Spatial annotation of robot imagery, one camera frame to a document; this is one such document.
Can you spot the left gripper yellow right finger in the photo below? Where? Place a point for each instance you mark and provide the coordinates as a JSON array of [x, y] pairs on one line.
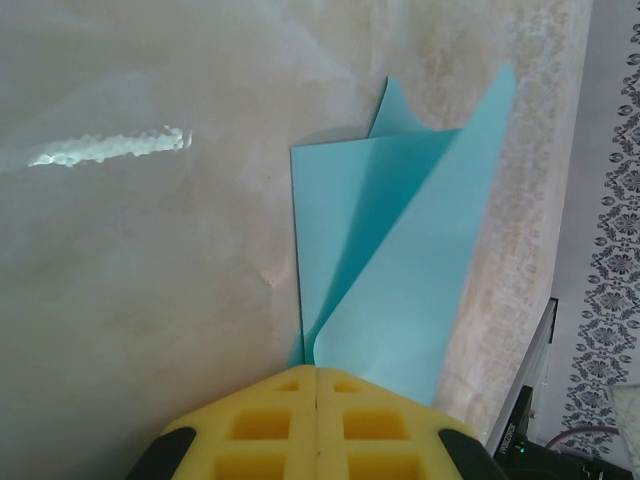
[[390, 440]]

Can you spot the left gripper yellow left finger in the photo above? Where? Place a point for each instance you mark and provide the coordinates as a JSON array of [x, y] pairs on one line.
[[250, 440]]

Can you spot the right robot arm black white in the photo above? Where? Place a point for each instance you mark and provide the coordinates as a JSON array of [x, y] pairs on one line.
[[550, 465]]

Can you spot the light blue paper sheet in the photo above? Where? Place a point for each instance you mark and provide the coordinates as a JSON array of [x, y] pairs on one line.
[[400, 225]]

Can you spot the aluminium side rail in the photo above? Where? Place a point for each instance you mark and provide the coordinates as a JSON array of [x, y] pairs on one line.
[[535, 360]]

